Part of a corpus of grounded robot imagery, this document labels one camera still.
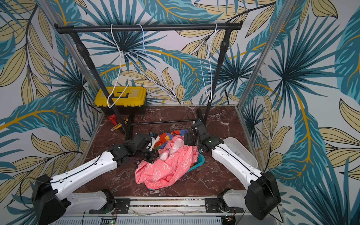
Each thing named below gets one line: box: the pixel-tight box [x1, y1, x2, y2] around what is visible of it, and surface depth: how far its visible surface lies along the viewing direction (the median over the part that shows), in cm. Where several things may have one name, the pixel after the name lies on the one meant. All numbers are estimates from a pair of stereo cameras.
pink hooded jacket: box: [135, 135, 199, 190], surface depth 72 cm
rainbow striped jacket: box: [153, 129, 189, 150], surface depth 88 cm
